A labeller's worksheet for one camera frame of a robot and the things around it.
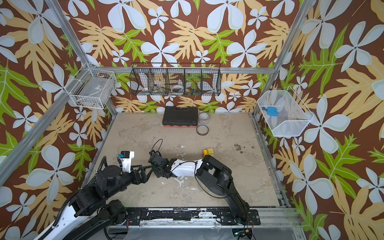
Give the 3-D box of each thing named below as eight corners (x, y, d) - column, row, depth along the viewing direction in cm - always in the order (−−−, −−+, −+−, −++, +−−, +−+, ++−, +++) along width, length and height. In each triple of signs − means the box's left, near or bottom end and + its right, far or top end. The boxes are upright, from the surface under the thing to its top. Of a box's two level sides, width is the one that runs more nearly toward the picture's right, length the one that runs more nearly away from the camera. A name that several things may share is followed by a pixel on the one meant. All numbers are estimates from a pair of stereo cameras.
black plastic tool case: (162, 128, 112) (161, 124, 108) (165, 110, 124) (164, 105, 120) (198, 128, 112) (198, 124, 108) (197, 110, 124) (197, 105, 120)
